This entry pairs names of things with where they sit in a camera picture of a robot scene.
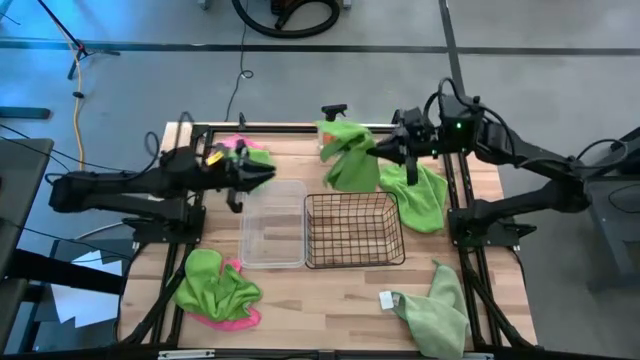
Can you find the dark flat bar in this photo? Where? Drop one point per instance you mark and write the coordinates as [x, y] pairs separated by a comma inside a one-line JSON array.
[[25, 113]]

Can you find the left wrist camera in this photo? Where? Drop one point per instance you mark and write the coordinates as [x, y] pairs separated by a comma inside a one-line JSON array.
[[225, 161]]

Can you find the dark grey desk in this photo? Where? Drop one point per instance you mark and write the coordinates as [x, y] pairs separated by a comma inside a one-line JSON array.
[[20, 190]]

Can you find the black tripod stand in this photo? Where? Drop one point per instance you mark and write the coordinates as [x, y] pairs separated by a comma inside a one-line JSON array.
[[75, 42]]

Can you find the pale green towel white tag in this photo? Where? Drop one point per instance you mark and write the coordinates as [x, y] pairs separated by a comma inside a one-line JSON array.
[[440, 320]]

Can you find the silver aluminium bar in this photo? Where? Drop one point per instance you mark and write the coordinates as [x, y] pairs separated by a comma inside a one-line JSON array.
[[477, 356], [187, 354]]

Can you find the clear plastic bin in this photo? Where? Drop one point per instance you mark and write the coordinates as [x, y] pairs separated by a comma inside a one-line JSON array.
[[272, 225]]

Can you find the bright green microfiber towel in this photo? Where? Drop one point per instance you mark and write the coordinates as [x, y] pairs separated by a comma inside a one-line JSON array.
[[210, 285], [355, 170], [420, 205], [261, 156]]

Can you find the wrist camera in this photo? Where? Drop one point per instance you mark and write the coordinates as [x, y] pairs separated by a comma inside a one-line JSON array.
[[225, 161], [427, 127]]

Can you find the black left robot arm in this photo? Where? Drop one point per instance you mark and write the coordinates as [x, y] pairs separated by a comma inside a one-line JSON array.
[[125, 185]]

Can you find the pink microfiber towel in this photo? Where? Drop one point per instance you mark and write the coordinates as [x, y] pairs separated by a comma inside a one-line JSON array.
[[235, 324], [232, 141]]

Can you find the dark equipment stand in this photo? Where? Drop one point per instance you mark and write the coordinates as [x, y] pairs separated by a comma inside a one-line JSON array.
[[615, 235]]

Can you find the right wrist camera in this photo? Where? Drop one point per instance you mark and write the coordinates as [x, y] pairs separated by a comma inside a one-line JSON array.
[[427, 127]]

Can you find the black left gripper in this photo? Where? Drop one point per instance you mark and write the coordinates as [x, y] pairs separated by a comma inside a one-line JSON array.
[[235, 181]]

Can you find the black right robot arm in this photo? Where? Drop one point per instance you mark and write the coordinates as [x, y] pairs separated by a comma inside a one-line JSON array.
[[525, 150]]

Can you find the black table frame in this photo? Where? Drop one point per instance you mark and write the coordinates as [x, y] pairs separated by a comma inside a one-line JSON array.
[[280, 128]]

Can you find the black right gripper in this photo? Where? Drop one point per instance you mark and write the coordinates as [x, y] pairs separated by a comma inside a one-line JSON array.
[[412, 168]]

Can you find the spray bottle with orange liquid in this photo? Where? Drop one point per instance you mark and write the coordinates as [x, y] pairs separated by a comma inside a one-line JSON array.
[[334, 110]]

